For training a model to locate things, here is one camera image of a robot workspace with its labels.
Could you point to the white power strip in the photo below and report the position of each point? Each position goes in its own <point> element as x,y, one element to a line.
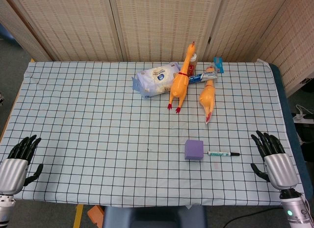
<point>303,115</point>

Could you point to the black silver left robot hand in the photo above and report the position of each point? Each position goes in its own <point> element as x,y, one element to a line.
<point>13,172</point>

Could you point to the yellow rubber chicken toy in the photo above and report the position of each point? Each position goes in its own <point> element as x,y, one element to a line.
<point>207,95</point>
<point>179,84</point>

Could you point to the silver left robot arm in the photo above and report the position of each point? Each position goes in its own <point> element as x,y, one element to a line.
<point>6,209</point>

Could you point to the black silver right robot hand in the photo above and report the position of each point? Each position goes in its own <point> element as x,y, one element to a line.
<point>280,170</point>

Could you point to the purple foam cube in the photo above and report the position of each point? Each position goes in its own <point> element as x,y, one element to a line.
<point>194,150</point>

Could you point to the yellow floor tape strip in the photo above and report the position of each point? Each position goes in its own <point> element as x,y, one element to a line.
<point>78,217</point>

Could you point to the blue white toothpaste tube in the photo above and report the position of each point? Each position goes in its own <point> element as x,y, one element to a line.
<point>198,78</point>

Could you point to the brown bottle with red label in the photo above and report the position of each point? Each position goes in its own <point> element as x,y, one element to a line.
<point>193,65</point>

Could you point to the white black checked tablecloth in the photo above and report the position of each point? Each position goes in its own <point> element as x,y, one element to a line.
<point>110,139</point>

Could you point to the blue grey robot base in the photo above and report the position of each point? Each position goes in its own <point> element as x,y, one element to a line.
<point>154,218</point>

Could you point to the small blue packet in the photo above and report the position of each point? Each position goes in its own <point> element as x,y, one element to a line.
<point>218,64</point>

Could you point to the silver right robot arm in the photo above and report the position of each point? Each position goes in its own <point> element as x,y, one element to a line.
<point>295,210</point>

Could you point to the blue white wet wipes pack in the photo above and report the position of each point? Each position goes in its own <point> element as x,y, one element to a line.
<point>154,80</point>

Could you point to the blue padded table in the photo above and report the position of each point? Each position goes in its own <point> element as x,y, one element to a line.
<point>289,120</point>

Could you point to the orange block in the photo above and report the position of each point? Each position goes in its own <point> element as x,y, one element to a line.
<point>96,217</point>

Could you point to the beige woven folding screen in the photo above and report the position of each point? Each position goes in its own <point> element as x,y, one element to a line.
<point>157,24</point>

